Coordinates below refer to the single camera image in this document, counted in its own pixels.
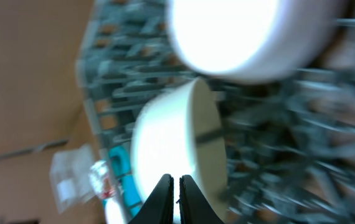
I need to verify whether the large white plate with rice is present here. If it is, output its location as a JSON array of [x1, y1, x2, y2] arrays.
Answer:
[[105, 197, 127, 224]]

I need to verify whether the pale green bowl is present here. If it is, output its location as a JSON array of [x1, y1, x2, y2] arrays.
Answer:
[[131, 78, 227, 220]]

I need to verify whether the pink plastic bowl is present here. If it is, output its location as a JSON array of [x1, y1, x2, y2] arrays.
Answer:
[[165, 0, 347, 84]]

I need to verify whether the grey dishwasher rack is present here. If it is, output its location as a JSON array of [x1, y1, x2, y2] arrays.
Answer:
[[76, 1, 355, 223]]

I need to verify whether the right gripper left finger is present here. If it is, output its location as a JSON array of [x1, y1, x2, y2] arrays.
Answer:
[[128, 174, 174, 224]]

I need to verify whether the teal plastic serving tray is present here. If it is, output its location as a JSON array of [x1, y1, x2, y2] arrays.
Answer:
[[108, 146, 142, 217]]

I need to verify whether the clear plastic bin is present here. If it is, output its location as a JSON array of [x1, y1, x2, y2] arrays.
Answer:
[[49, 144, 95, 213]]

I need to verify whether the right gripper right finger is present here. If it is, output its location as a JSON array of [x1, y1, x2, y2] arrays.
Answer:
[[179, 175, 224, 224]]

